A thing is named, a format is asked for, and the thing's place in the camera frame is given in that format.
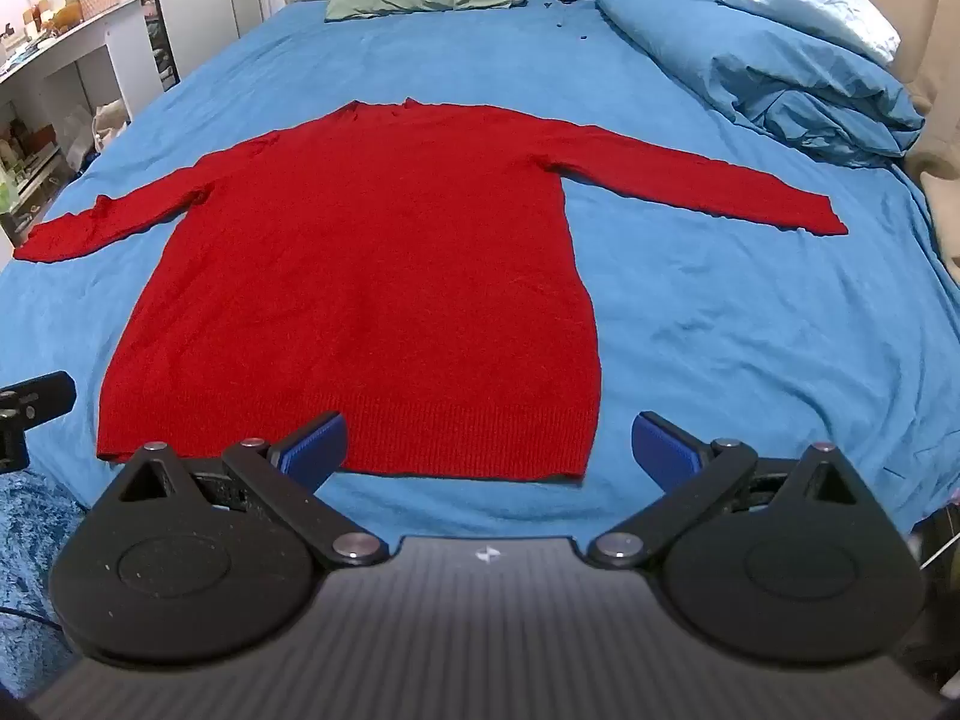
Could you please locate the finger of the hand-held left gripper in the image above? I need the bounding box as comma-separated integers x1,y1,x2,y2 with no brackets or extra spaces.
0,371,77,475

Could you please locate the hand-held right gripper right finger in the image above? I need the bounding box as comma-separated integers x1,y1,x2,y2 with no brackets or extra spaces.
589,411,878,567

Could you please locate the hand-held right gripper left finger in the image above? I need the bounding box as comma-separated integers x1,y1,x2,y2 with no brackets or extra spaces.
101,411,391,567

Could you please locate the red knit sweater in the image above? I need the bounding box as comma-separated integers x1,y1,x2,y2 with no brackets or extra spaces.
13,97,850,482

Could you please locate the blue fuzzy rug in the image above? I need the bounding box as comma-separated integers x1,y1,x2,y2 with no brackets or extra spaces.
0,465,85,698

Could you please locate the white cabinet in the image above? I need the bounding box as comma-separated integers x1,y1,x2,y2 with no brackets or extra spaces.
0,0,167,245

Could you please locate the light blue bolster pillow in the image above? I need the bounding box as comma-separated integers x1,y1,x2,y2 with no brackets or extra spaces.
595,0,927,170

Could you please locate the white wardrobe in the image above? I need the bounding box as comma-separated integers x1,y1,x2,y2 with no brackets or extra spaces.
146,0,265,85

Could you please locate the beige curtain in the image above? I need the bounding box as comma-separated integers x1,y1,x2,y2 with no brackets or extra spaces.
891,0,960,275

